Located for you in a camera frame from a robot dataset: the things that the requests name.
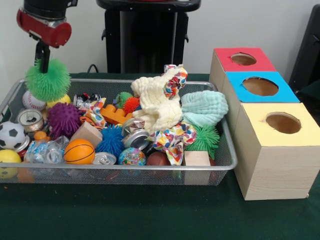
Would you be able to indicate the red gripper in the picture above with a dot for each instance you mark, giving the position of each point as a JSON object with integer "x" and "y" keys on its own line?
{"x": 45, "y": 31}

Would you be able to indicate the green spiky ball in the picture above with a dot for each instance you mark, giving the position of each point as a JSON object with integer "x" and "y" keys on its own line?
{"x": 208, "y": 136}
{"x": 48, "y": 83}

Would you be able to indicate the cream waffle cloth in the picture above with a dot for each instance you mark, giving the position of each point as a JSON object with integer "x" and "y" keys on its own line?
{"x": 160, "y": 107}

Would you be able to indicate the colourful patterned cloth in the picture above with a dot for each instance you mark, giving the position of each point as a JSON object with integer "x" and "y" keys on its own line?
{"x": 176, "y": 82}
{"x": 175, "y": 138}

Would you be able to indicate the mint green waffle cloth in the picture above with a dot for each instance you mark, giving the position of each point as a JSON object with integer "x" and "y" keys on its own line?
{"x": 205, "y": 107}

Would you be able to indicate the wooden three-hole box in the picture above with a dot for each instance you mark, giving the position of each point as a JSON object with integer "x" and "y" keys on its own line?
{"x": 275, "y": 170}

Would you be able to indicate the purple spiky ball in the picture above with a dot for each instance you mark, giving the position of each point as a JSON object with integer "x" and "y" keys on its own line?
{"x": 63, "y": 120}

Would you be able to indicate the black and white soccer ball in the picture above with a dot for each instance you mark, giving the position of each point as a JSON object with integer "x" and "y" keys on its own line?
{"x": 11, "y": 135}

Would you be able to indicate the orange basketball toy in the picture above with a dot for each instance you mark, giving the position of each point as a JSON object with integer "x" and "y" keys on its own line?
{"x": 79, "y": 151}

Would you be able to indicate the globe print ball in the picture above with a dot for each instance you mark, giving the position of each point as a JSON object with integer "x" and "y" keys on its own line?
{"x": 132, "y": 156}

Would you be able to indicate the plain wooden cube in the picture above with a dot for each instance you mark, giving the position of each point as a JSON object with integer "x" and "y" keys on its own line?
{"x": 197, "y": 158}

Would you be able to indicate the dark green tablecloth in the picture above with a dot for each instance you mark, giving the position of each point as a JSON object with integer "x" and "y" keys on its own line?
{"x": 150, "y": 215}
{"x": 311, "y": 90}

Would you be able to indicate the black stand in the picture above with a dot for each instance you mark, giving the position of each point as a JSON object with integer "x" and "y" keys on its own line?
{"x": 307, "y": 50}

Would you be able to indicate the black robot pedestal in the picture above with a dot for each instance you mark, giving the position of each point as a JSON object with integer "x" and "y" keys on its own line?
{"x": 140, "y": 37}

